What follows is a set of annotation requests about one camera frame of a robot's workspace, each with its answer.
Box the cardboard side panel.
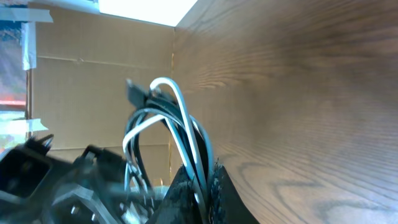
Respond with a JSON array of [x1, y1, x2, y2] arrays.
[[31, 6, 174, 161]]

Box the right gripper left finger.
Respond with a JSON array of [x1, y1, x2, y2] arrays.
[[149, 165, 207, 224]]

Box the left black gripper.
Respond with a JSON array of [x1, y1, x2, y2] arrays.
[[1, 135, 161, 223]]

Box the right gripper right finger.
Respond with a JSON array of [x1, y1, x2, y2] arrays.
[[210, 161, 259, 224]]

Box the white usb cable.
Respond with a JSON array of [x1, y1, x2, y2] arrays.
[[122, 77, 215, 218]]

